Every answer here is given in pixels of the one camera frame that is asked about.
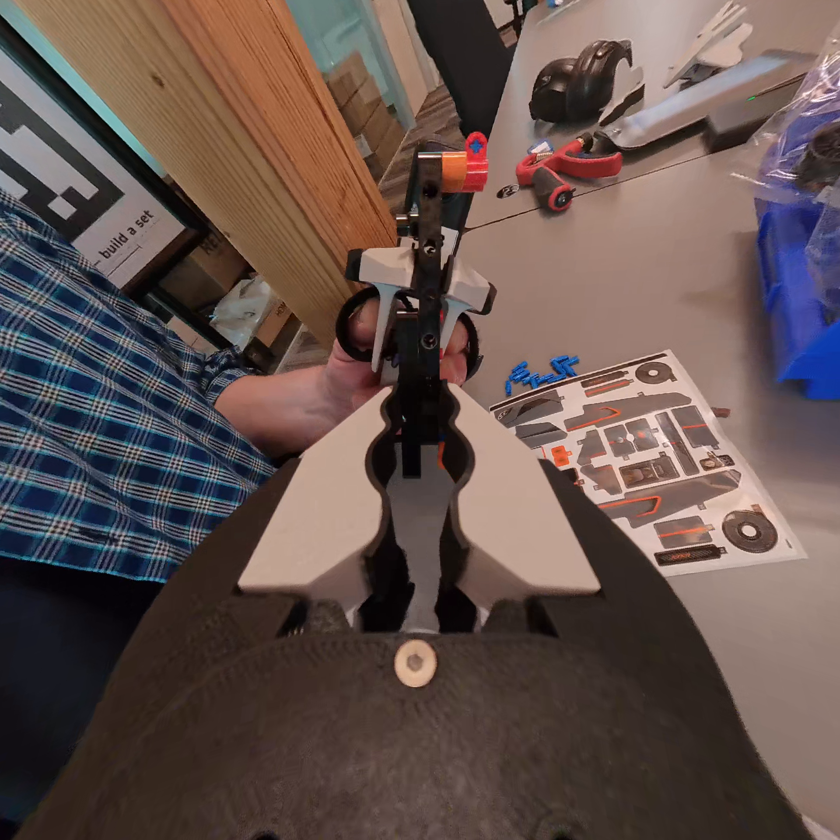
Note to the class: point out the clear plastic parts bags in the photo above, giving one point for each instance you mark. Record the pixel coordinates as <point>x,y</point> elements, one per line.
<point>807,98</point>

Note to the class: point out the silver laptop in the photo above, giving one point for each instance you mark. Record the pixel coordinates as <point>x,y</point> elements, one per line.
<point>689,111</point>

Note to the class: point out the brown cardboard box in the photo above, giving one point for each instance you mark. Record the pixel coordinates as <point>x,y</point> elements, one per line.
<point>203,269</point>

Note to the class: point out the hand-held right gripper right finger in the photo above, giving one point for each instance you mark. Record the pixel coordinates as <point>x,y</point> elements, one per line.
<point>525,525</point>

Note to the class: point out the white plastic bag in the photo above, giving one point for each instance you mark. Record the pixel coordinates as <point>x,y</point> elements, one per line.
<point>243,315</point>

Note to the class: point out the blue plaid shirt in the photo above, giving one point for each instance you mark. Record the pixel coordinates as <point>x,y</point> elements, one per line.
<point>98,426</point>

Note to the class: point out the lego sticker sheet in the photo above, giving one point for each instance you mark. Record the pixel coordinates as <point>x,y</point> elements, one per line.
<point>656,420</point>

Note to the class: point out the black office chair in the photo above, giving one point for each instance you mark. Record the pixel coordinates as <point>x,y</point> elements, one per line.
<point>466,59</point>

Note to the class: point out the pile of blue lego pins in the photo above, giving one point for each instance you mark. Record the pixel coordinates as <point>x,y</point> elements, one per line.
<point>558,364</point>

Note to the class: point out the framed printed sign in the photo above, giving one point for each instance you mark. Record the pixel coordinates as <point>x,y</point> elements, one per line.
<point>98,197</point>

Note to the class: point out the black curved fender parts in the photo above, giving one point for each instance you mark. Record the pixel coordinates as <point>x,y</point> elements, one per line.
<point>571,79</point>

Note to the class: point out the white folded stand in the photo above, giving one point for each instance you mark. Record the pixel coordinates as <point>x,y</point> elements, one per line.
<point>715,46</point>

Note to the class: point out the black studless lego beam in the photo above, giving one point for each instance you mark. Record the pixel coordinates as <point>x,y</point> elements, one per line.
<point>428,262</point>

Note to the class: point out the person's left forearm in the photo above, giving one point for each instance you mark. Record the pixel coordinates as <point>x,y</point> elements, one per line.
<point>275,407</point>

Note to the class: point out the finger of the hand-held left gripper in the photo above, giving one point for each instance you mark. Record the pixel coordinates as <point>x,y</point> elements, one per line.
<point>387,266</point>
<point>469,282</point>

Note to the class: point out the red hand grip tool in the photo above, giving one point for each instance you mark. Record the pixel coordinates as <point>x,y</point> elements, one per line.
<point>577,164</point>

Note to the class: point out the dark navy garment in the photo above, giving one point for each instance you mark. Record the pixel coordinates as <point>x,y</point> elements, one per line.
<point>52,656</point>

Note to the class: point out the wooden plywood partition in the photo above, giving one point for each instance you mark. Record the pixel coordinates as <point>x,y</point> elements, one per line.
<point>229,131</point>

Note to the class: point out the blue plastic bin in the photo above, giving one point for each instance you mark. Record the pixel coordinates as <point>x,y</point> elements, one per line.
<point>800,295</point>

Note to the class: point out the stack of cardboard boxes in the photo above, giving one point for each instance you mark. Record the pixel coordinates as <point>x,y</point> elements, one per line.
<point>361,105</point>

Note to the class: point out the person's left hand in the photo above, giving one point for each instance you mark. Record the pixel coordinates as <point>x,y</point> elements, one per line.
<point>354,394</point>

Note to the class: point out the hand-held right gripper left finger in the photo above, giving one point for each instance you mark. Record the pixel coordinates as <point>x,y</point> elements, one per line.
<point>308,525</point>

